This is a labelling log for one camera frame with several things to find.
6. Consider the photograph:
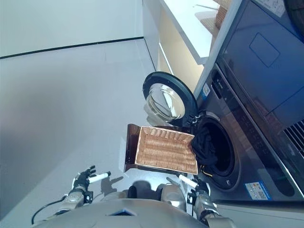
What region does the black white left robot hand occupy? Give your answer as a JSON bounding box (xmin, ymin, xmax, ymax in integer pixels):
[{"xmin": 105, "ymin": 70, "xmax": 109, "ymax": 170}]
[{"xmin": 72, "ymin": 165, "xmax": 112, "ymax": 190}]

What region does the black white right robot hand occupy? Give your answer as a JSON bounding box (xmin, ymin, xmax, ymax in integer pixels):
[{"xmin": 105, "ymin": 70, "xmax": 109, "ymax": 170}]
[{"xmin": 179, "ymin": 175, "xmax": 211, "ymax": 194}]

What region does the black garment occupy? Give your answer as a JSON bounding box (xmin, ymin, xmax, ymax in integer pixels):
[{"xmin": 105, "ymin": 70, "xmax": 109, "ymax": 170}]
[{"xmin": 191, "ymin": 120, "xmax": 220, "ymax": 177}]

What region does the round glass washing machine door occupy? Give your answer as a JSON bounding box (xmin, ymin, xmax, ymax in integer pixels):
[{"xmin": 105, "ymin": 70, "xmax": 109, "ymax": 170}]
[{"xmin": 142, "ymin": 72, "xmax": 198, "ymax": 127}]

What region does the dark grey washing machine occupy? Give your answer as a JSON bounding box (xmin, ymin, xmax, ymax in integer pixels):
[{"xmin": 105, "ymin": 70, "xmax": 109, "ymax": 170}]
[{"xmin": 190, "ymin": 0, "xmax": 304, "ymax": 203}]

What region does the silver right robot leg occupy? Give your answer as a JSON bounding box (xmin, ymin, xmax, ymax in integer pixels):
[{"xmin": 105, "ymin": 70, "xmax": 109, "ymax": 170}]
[{"xmin": 155, "ymin": 182, "xmax": 189, "ymax": 212}]

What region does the silver robot leg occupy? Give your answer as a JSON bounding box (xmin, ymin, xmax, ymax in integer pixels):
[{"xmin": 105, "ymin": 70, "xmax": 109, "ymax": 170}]
[
  {"xmin": 155, "ymin": 182, "xmax": 189, "ymax": 212},
  {"xmin": 102, "ymin": 190, "xmax": 130, "ymax": 203}
]

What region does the silver left robot leg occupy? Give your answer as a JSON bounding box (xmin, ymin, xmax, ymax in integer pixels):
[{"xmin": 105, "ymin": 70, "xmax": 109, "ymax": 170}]
[{"xmin": 102, "ymin": 190, "xmax": 130, "ymax": 203}]

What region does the wicker laundry basket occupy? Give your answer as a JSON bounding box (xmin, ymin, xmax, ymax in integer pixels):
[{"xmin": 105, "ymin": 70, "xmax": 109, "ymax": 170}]
[{"xmin": 134, "ymin": 126, "xmax": 199, "ymax": 175}]

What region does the blue bordered info sticker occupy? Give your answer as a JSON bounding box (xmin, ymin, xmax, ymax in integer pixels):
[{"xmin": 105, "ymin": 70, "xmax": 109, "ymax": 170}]
[{"xmin": 244, "ymin": 181, "xmax": 269, "ymax": 199}]

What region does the grey robot torso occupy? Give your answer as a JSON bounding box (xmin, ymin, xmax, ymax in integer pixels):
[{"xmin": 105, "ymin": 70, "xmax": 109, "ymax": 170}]
[{"xmin": 35, "ymin": 198, "xmax": 210, "ymax": 228}]

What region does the dark detergent drawer front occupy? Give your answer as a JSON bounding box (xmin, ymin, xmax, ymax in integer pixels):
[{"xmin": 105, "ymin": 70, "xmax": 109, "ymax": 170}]
[{"xmin": 211, "ymin": 70, "xmax": 229, "ymax": 99}]

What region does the white cabinet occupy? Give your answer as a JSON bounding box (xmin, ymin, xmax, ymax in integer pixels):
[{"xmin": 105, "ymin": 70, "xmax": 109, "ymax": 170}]
[{"xmin": 142, "ymin": 0, "xmax": 243, "ymax": 77}]

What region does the wicker storage box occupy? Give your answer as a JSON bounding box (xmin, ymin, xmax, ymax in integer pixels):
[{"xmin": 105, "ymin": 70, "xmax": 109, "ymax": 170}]
[{"xmin": 213, "ymin": 0, "xmax": 235, "ymax": 27}]

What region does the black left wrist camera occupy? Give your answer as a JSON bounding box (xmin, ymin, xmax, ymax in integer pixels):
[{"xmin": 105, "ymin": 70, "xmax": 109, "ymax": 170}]
[{"xmin": 84, "ymin": 190, "xmax": 94, "ymax": 204}]

